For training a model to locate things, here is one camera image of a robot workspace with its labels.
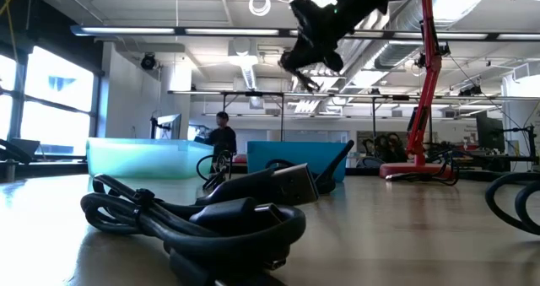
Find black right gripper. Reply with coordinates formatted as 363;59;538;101
278;0;390;73

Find black short cable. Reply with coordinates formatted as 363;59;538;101
294;67;322;94

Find black looped USB cable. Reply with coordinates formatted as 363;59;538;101
483;171;540;237

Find computer monitor on arm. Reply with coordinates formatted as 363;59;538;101
150;113;183;141

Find overhead light bar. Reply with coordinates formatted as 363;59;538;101
70;24;540;42

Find blue plastic bin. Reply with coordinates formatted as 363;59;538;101
246;140;349;183

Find red desk lamp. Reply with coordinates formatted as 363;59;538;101
387;0;456;180

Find person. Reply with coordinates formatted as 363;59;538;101
203;111;238;157

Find light teal plastic bin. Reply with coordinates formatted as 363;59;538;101
86;137;215;180

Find dark computer monitor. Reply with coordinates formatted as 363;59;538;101
475;110;506;153

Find black clamp stand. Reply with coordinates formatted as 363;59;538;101
500;124;539;173

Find black device with stand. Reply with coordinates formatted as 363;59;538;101
0;137;41;182

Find white coiled ceiling cable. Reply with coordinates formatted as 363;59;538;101
248;0;272;17

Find black ceiling camera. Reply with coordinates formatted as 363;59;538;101
140;52;158;71

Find black cable with long plug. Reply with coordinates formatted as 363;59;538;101
264;139;356;196

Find black cable with USB plug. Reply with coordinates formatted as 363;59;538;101
195;164;320;208

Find thin black looped cable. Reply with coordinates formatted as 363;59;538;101
195;149;234;192

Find black cables by lamp base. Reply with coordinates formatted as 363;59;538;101
386;149;462;187

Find thick black cable bundle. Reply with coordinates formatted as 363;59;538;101
79;174;308;286

